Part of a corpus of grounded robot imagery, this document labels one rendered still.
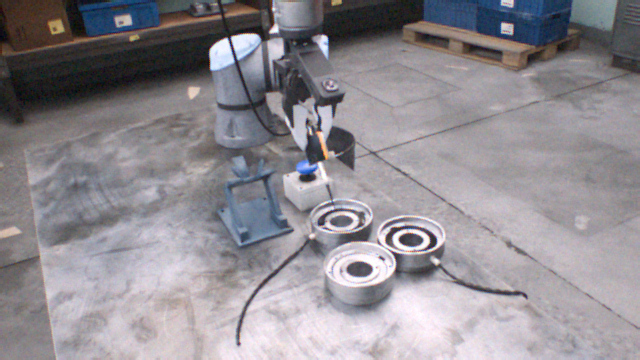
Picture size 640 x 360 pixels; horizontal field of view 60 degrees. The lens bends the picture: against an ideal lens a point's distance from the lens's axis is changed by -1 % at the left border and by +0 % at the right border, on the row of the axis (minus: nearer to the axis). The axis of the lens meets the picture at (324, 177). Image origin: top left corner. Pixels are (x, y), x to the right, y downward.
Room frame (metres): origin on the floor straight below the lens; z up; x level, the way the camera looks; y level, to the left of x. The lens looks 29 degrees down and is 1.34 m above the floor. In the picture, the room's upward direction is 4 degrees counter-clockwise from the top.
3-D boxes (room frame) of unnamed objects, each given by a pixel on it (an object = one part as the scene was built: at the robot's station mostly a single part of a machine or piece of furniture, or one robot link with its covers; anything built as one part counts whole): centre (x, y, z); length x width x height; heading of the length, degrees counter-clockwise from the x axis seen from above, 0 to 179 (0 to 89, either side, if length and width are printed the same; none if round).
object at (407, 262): (0.71, -0.13, 0.82); 0.10 x 0.10 x 0.04
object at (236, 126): (1.23, 0.18, 0.85); 0.15 x 0.15 x 0.10
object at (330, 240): (0.78, -0.02, 0.82); 0.10 x 0.10 x 0.04
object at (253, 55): (1.23, 0.18, 0.97); 0.13 x 0.12 x 0.14; 94
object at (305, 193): (0.91, 0.03, 0.82); 0.08 x 0.07 x 0.05; 27
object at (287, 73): (0.90, 0.03, 1.07); 0.09 x 0.08 x 0.12; 24
